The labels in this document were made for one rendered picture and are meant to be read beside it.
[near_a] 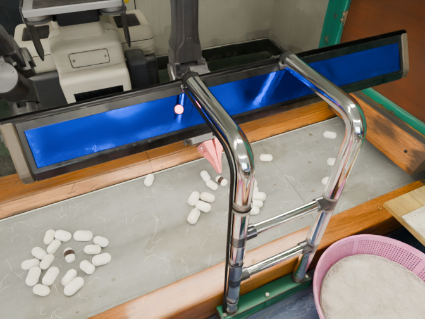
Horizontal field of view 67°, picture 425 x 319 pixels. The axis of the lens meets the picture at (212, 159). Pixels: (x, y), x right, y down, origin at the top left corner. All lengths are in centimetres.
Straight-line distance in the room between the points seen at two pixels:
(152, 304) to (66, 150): 32
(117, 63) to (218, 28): 177
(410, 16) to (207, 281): 71
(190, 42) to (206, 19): 209
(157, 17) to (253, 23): 84
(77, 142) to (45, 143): 3
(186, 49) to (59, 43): 56
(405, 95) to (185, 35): 54
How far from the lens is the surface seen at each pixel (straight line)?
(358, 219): 76
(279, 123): 95
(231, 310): 63
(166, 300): 61
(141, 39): 144
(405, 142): 86
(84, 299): 68
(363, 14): 97
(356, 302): 69
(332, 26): 103
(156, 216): 74
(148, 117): 42
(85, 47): 114
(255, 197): 74
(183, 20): 68
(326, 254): 68
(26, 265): 74
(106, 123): 42
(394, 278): 74
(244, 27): 296
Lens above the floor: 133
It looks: 44 degrees down
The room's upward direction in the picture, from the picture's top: straight up
